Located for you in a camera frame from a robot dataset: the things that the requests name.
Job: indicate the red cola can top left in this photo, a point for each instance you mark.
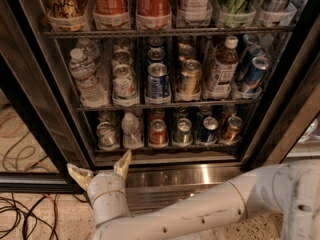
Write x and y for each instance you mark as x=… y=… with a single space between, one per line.
x=111 y=14

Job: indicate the glass fridge door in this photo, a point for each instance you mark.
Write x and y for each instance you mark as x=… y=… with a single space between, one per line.
x=35 y=79
x=294 y=99

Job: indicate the silver green 7up can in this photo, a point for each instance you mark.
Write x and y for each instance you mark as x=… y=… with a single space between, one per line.
x=107 y=139

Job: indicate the water bottle middle shelf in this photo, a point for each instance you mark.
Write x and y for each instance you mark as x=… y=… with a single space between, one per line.
x=84 y=74

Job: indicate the gold can middle shelf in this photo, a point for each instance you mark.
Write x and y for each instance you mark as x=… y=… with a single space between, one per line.
x=188 y=83

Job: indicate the yellow black tall can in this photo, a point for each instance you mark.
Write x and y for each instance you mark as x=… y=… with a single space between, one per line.
x=64 y=15

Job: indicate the blue pepsi can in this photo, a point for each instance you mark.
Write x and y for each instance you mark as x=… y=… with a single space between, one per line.
x=157 y=86
x=207 y=133

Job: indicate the left glass fridge door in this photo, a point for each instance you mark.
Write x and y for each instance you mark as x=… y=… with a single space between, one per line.
x=35 y=79

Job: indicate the red coca cola can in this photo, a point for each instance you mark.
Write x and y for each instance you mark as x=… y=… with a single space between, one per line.
x=158 y=133

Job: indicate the blue red bull can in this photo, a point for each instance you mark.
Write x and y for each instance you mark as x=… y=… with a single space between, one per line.
x=256 y=72

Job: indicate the wire shelf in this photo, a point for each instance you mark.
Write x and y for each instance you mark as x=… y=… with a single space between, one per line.
x=167 y=32
x=168 y=105

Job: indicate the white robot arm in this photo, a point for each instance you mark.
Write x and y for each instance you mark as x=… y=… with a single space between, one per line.
x=292 y=189

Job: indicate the blue pepsi can bottom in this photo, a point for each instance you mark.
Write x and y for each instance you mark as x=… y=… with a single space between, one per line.
x=207 y=133

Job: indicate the white label bottle top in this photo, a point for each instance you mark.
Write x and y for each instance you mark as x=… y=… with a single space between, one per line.
x=193 y=13

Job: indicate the gold brown soda can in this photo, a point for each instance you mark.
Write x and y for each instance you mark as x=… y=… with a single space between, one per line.
x=230 y=133

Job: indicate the top wire shelf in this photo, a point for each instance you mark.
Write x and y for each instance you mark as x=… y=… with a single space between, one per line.
x=167 y=32

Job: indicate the green silver soda can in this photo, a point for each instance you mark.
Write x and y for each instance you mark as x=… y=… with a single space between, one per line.
x=182 y=133

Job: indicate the middle wire shelf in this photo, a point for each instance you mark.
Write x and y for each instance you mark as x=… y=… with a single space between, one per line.
x=168 y=105

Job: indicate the white green can middle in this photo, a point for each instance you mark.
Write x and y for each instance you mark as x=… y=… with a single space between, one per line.
x=124 y=86

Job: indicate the right glass fridge door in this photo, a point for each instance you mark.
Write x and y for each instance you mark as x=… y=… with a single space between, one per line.
x=294 y=99

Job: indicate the red cola can top right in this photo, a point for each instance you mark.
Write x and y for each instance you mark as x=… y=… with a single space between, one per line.
x=153 y=14

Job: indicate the silver tall can top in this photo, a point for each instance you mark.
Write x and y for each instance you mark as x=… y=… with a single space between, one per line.
x=274 y=12

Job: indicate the steel fridge bottom grille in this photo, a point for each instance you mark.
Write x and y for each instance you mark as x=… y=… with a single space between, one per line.
x=153 y=187

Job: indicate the water bottle shelf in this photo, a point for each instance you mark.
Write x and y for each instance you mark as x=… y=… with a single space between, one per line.
x=84 y=74
x=132 y=136

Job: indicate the green tall can top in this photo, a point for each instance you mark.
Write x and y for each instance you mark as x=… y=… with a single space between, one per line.
x=235 y=13

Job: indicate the clear plastic bag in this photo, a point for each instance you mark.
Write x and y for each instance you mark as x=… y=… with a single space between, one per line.
x=211 y=234

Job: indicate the water bottle bottom shelf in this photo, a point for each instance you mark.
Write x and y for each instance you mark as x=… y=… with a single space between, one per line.
x=132 y=136

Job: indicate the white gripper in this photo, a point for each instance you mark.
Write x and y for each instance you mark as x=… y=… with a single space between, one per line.
x=102 y=184

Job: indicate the brown tea bottle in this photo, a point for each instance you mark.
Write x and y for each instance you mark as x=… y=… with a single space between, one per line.
x=222 y=68

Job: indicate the blue pepsi can middle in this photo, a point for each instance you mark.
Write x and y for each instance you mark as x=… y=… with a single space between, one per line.
x=157 y=86

